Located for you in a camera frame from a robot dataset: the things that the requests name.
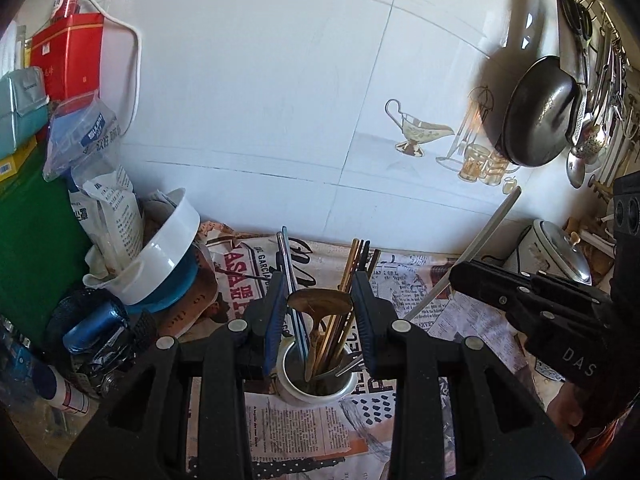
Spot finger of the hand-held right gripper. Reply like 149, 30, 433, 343
449, 274, 557, 337
449, 259, 614, 322

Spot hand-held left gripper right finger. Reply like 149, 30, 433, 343
351, 271, 587, 480

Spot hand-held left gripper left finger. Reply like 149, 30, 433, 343
57, 271, 291, 480

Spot white chopstick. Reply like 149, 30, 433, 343
404, 186, 522, 322

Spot gold spoon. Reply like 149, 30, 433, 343
288, 288, 354, 381

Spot gold chopstick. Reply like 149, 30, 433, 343
312, 238, 361, 376
310, 239, 357, 378

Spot black chopstick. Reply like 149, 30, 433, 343
330, 240, 372, 361

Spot white cup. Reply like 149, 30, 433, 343
276, 332, 360, 405

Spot teal chopstick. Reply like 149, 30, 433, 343
281, 226, 310, 361

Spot row of hanging metal utensils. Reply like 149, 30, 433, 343
565, 10, 640, 202

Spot person's right hand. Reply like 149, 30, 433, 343
546, 381, 594, 444

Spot white rice cooker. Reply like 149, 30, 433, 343
501, 218, 594, 287

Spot blue bowl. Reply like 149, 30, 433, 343
125, 252, 200, 315

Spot newspaper print tablecloth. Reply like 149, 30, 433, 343
186, 220, 553, 480

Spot black mesh basket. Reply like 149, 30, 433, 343
44, 287, 162, 397

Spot white bowl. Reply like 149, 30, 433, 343
82, 188, 202, 307

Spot black wok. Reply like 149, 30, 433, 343
501, 55, 584, 169

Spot blue bag roll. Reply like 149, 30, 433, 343
62, 299, 127, 354

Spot white paper bag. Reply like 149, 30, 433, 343
69, 164, 147, 272

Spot white tube red blue print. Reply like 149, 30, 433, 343
0, 329, 94, 417

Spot green board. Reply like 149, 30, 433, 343
0, 154, 102, 347

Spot steel cleaver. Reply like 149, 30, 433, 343
555, 0, 589, 87

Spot clear zip bag blue print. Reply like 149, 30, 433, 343
42, 89, 124, 184

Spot yellow box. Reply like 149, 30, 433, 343
0, 137, 39, 184

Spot teal pouch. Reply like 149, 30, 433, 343
0, 67, 51, 159

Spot red tin box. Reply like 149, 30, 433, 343
28, 12, 106, 107

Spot black handled scissors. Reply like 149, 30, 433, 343
562, 0, 597, 43

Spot white cable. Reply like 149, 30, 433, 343
79, 0, 142, 139

